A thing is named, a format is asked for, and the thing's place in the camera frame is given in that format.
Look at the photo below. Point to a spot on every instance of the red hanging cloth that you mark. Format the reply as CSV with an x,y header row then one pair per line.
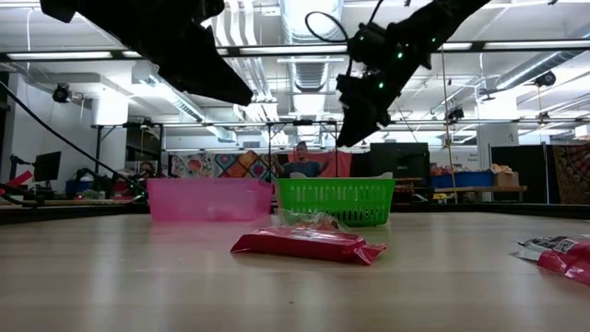
x,y
341,163

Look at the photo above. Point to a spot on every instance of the red KitKat mini bar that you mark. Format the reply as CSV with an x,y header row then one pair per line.
x,y
304,244
571,265

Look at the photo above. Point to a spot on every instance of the cardboard box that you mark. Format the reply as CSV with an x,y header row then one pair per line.
x,y
506,179

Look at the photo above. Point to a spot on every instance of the large black monitor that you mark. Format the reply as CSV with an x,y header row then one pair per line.
x,y
401,161

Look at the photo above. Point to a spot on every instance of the green plastic basket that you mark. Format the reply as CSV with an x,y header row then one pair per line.
x,y
336,203

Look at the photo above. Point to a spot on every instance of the black ceiling camera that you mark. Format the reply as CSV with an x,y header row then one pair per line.
x,y
62,93
545,79
455,114

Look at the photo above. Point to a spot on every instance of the black aluminium table frame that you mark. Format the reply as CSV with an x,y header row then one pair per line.
x,y
69,214

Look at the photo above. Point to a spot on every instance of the small black monitor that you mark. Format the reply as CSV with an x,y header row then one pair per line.
x,y
48,166

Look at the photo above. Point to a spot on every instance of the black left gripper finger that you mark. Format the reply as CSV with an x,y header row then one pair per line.
x,y
207,74

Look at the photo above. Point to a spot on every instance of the blue storage bin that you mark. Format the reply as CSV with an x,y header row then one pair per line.
x,y
465,180

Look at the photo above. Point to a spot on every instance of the black background rig frame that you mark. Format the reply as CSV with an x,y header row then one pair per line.
x,y
295,122

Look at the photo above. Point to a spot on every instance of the black beam with lights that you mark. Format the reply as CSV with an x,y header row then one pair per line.
x,y
60,55

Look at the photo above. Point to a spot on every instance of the dark patterned quilt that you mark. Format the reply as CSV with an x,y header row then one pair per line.
x,y
571,173

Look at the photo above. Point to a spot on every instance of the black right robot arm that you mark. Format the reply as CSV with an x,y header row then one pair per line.
x,y
438,23

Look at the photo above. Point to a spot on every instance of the silver ventilation duct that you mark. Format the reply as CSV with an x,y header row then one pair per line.
x,y
309,76

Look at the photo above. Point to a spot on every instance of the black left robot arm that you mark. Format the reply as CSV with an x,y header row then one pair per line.
x,y
69,9

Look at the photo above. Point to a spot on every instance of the colourful patchwork quilt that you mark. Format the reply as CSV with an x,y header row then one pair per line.
x,y
221,165

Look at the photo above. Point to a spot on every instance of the pink plastic tray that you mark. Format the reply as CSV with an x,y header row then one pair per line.
x,y
207,200

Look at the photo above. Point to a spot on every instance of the black partition panel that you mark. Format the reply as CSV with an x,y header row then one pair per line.
x,y
525,170

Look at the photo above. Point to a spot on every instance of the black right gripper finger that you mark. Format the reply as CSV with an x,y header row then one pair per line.
x,y
359,126

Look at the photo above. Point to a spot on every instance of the clear red candy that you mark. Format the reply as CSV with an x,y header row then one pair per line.
x,y
304,218

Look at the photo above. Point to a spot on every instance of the person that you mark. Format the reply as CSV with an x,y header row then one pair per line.
x,y
302,168
147,169

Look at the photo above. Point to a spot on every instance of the wooden background table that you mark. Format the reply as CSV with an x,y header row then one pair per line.
x,y
479,188

